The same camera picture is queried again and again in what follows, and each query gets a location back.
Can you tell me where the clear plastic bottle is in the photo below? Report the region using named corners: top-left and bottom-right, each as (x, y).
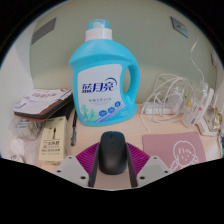
top-left (182, 79), bottom-right (209, 129)

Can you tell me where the white coiled cable bundle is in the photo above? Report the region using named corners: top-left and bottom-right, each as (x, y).
top-left (139, 73), bottom-right (201, 133)

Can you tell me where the cream small carton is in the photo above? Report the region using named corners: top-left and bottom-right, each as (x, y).
top-left (38, 115), bottom-right (69, 163)

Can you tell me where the white wall outlet cable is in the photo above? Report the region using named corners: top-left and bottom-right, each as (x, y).
top-left (189, 34), bottom-right (206, 83)

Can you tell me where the grey blank wall plate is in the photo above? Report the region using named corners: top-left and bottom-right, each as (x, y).
top-left (31, 17), bottom-right (58, 45)

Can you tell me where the grey wall outlet plate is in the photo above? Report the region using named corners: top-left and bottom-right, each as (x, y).
top-left (170, 16), bottom-right (190, 38)

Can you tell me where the white power strip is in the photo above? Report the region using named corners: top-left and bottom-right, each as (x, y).
top-left (141, 101), bottom-right (175, 116)

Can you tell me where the pink printed mouse pad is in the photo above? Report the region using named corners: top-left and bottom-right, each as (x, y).
top-left (142, 131), bottom-right (208, 174)

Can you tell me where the black computer mouse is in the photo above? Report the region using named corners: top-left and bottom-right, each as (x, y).
top-left (98, 130), bottom-right (128, 176)

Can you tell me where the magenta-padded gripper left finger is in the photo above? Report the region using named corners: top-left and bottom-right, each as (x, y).
top-left (53, 142), bottom-right (101, 188)

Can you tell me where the blue detergent bottle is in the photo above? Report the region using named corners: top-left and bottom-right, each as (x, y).
top-left (68, 18), bottom-right (141, 127)

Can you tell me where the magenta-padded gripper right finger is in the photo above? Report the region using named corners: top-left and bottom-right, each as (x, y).
top-left (125, 141), bottom-right (173, 189)

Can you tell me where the black pen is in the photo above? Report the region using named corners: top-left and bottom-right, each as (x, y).
top-left (70, 111), bottom-right (78, 147)

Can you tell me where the white printed booklet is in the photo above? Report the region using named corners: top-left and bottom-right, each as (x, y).
top-left (13, 88), bottom-right (74, 114)

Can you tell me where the gold foil packet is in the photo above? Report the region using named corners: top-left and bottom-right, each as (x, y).
top-left (213, 109), bottom-right (224, 132)

